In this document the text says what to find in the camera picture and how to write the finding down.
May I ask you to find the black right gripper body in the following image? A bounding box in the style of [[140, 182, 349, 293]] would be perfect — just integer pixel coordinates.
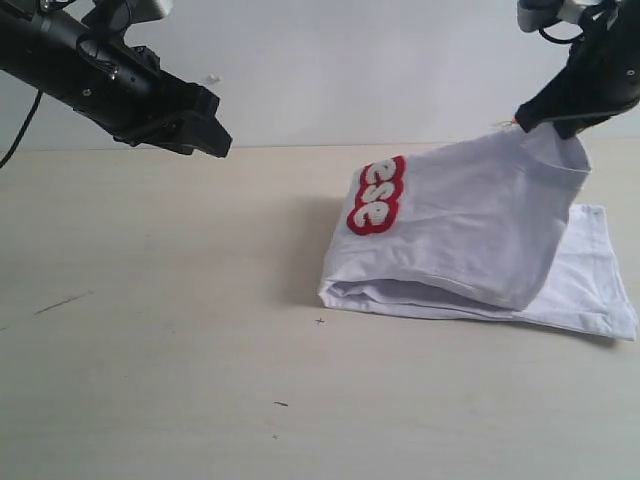
[[559, 1, 639, 118]]

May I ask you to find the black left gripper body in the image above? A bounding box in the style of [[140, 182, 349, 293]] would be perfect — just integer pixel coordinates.
[[72, 21, 220, 147]]

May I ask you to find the white t-shirt red lettering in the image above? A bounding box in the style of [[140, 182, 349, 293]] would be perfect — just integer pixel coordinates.
[[318, 125, 639, 341]]

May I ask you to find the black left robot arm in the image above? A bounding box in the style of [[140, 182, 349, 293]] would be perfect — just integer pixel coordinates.
[[1, 1, 232, 158]]

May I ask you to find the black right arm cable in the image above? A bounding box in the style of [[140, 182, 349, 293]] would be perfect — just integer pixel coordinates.
[[538, 19, 586, 46]]

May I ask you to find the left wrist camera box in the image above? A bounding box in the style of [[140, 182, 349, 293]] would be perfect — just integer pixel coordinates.
[[82, 0, 174, 28]]

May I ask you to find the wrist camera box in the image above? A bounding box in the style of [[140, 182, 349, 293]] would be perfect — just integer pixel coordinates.
[[82, 0, 174, 28], [517, 0, 601, 32]]

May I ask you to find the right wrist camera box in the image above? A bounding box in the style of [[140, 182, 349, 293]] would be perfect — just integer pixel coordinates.
[[517, 0, 601, 32]]

